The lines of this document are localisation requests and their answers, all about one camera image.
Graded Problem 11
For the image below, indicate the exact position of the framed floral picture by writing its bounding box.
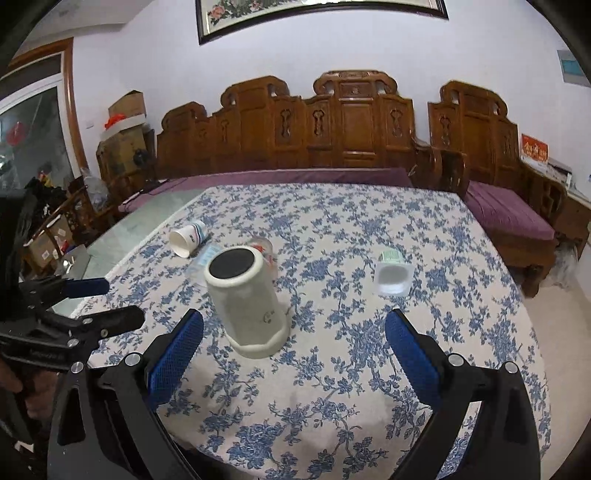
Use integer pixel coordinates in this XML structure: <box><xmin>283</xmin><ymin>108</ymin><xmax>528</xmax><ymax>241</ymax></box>
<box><xmin>195</xmin><ymin>0</ymin><xmax>450</xmax><ymax>46</ymax></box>

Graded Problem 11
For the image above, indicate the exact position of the white paper cup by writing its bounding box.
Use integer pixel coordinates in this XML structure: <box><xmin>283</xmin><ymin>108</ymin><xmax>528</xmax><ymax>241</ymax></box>
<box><xmin>169</xmin><ymin>220</ymin><xmax>207</xmax><ymax>258</ymax></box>

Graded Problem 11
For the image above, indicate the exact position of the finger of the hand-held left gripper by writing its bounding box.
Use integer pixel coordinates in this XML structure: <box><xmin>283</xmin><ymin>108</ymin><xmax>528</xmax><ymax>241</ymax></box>
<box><xmin>44</xmin><ymin>305</ymin><xmax>146</xmax><ymax>360</ymax></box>
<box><xmin>19</xmin><ymin>273</ymin><xmax>110</xmax><ymax>319</ymax></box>

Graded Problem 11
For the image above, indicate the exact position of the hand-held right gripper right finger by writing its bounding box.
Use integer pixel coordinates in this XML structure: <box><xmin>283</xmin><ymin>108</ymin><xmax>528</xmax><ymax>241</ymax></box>
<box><xmin>385</xmin><ymin>308</ymin><xmax>542</xmax><ymax>480</ymax></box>

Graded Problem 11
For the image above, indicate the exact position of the clear plastic wrapper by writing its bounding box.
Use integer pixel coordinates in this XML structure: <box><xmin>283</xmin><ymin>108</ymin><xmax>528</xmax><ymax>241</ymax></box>
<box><xmin>185</xmin><ymin>246</ymin><xmax>223</xmax><ymax>278</ymax></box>

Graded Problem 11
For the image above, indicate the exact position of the square purple seat cushion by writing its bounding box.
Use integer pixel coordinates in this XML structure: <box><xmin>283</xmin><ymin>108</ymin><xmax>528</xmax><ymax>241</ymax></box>
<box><xmin>464</xmin><ymin>180</ymin><xmax>556</xmax><ymax>241</ymax></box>

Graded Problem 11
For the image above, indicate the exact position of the blue floral tablecloth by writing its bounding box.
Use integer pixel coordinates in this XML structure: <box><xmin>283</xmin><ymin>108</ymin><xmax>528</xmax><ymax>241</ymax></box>
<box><xmin>85</xmin><ymin>184</ymin><xmax>553</xmax><ymax>480</ymax></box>

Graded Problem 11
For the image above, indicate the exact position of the wall electrical panel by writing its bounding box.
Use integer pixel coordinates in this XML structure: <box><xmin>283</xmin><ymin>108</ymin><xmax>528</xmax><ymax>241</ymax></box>
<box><xmin>556</xmin><ymin>47</ymin><xmax>584</xmax><ymax>86</ymax></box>

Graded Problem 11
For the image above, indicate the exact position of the wooden side table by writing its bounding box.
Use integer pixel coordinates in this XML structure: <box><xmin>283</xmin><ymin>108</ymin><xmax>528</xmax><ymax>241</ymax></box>
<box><xmin>522</xmin><ymin>157</ymin><xmax>591</xmax><ymax>243</ymax></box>

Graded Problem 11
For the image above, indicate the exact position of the wooden door frame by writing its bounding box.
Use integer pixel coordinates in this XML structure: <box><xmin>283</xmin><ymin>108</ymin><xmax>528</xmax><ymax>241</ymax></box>
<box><xmin>0</xmin><ymin>38</ymin><xmax>89</xmax><ymax>191</ymax></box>

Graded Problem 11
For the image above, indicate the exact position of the person's left hand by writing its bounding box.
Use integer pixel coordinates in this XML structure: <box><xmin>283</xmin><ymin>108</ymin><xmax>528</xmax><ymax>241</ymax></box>
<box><xmin>0</xmin><ymin>357</ymin><xmax>62</xmax><ymax>422</ymax></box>

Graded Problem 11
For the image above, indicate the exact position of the open cardboard box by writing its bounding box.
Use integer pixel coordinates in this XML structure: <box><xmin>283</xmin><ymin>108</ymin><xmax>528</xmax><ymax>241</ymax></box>
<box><xmin>25</xmin><ymin>216</ymin><xmax>75</xmax><ymax>275</ymax></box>

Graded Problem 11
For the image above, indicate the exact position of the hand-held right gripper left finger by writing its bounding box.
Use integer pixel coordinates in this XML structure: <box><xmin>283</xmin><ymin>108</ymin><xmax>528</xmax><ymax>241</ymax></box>
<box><xmin>46</xmin><ymin>308</ymin><xmax>206</xmax><ymax>480</ymax></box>

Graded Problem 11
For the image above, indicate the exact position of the large cardboard box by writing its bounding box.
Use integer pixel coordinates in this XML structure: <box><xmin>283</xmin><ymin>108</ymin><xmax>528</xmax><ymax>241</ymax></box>
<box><xmin>96</xmin><ymin>126</ymin><xmax>156</xmax><ymax>186</ymax></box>

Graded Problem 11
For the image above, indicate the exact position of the carved wooden sofa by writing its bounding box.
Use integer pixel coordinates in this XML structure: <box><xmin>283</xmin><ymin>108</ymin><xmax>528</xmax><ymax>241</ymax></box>
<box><xmin>156</xmin><ymin>70</ymin><xmax>468</xmax><ymax>191</ymax></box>

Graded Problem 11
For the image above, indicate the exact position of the clear plastic cup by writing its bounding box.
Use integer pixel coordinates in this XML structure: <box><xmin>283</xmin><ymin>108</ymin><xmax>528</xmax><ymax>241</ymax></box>
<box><xmin>372</xmin><ymin>249</ymin><xmax>413</xmax><ymax>297</ymax></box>

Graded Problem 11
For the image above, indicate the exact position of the red desk calendar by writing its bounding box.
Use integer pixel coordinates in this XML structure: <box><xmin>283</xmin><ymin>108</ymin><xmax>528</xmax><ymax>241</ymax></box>
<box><xmin>520</xmin><ymin>134</ymin><xmax>550</xmax><ymax>163</ymax></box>

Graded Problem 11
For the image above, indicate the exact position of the wooden chair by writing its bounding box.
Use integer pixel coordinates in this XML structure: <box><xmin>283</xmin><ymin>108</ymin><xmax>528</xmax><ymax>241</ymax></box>
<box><xmin>34</xmin><ymin>170</ymin><xmax>141</xmax><ymax>261</ymax></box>

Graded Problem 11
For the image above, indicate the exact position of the cream ceramic mug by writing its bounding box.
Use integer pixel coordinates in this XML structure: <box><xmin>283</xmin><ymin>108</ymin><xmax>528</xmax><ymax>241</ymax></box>
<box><xmin>204</xmin><ymin>246</ymin><xmax>291</xmax><ymax>360</ymax></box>

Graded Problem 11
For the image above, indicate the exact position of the white flat box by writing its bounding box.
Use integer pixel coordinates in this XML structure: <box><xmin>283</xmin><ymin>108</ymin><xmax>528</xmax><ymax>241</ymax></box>
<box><xmin>101</xmin><ymin>114</ymin><xmax>149</xmax><ymax>141</ymax></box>

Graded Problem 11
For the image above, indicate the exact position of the long purple seat cushion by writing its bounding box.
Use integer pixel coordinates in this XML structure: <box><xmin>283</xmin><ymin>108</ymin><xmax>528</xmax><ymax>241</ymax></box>
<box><xmin>119</xmin><ymin>167</ymin><xmax>414</xmax><ymax>214</ymax></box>

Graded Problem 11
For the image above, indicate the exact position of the clear glass cup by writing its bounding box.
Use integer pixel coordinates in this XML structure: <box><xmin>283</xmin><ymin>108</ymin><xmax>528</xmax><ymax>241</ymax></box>
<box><xmin>249</xmin><ymin>236</ymin><xmax>279</xmax><ymax>273</ymax></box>

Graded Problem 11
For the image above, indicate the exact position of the carved wooden armchair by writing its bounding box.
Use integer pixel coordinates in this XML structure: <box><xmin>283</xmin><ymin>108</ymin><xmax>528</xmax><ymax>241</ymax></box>
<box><xmin>427</xmin><ymin>80</ymin><xmax>579</xmax><ymax>299</ymax></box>

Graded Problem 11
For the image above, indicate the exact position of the small cardboard box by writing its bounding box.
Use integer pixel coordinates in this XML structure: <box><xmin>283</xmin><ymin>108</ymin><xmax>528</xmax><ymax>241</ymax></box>
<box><xmin>108</xmin><ymin>90</ymin><xmax>147</xmax><ymax>121</ymax></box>

